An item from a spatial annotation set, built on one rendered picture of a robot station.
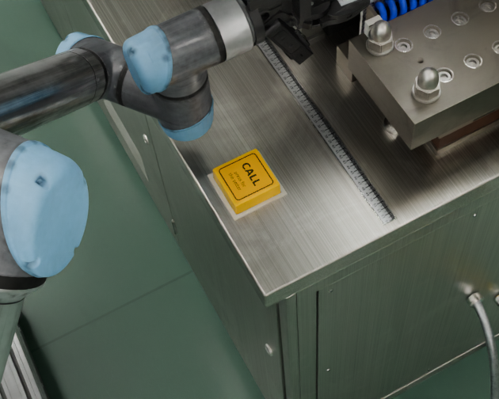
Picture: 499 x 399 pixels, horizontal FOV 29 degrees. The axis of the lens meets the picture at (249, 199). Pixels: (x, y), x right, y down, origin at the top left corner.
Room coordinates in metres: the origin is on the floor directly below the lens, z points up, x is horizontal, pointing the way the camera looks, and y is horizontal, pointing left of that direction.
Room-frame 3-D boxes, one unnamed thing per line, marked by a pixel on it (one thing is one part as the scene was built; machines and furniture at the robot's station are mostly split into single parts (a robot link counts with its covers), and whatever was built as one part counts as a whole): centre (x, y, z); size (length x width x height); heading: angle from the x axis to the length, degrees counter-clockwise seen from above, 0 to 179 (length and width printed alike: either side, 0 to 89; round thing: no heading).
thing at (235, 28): (0.79, 0.00, 1.11); 0.08 x 0.05 x 0.08; 22
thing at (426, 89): (0.71, -0.24, 1.05); 0.04 x 0.04 x 0.04
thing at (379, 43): (0.79, -0.20, 1.05); 0.04 x 0.04 x 0.04
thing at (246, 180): (0.68, 0.00, 0.91); 0.07 x 0.07 x 0.02; 22
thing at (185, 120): (0.77, 0.09, 1.01); 0.11 x 0.08 x 0.11; 58
